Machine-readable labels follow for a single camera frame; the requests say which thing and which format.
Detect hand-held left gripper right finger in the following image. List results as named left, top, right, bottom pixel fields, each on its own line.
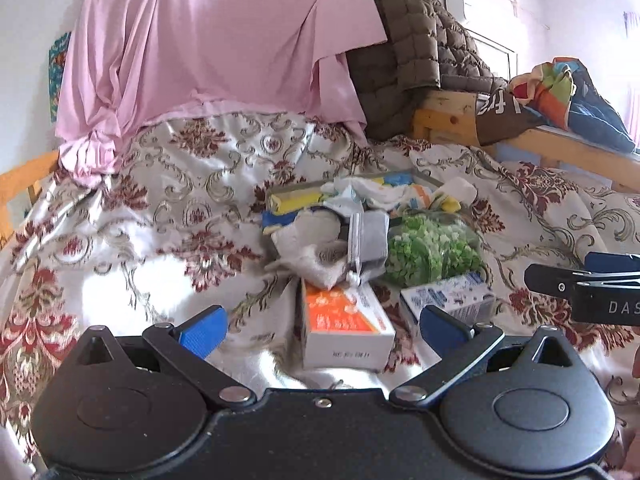
left=390, top=305, right=568, bottom=407

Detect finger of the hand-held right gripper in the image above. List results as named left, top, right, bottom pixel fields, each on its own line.
left=524, top=262, right=640, bottom=297
left=584, top=251, right=640, bottom=274

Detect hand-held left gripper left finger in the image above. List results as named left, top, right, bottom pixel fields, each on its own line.
left=75, top=305, right=257, bottom=407

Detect grey face mask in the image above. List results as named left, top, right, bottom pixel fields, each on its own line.
left=346, top=209, right=391, bottom=286

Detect striped sock with yellow cuff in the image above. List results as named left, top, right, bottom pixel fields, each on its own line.
left=370, top=180, right=463, bottom=213

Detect grey tray with cartoon print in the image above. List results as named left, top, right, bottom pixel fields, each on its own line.
left=262, top=172, right=446, bottom=261

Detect blue and white milk carton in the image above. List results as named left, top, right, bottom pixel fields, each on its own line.
left=399, top=271, right=497, bottom=341

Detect clear bag of green pieces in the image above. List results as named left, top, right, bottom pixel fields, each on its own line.
left=382, top=210, right=486, bottom=288

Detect orange and white box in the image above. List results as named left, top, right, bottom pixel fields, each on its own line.
left=299, top=280, right=397, bottom=372

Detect floral satin blanket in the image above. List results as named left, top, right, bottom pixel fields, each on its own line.
left=0, top=112, right=640, bottom=461

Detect blue jeans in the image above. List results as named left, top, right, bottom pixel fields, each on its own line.
left=567, top=60, right=638, bottom=153

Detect brown printed shirt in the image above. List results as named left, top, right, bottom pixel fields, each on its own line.
left=475, top=87, right=543, bottom=146

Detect colourful patchwork cloth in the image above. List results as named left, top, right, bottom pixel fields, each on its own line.
left=507, top=57, right=578, bottom=131

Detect pink curtain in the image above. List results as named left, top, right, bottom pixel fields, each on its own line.
left=622, top=10, right=640, bottom=136

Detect brown quilted jacket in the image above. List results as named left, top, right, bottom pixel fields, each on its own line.
left=345, top=0, right=508, bottom=141

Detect pink bed sheet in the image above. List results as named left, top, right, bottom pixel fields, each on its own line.
left=55, top=0, right=388, bottom=186

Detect white air conditioner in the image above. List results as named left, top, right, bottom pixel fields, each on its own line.
left=444, top=0, right=473, bottom=23

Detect wall poster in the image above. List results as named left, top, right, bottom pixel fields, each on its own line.
left=48, top=32, right=71, bottom=123

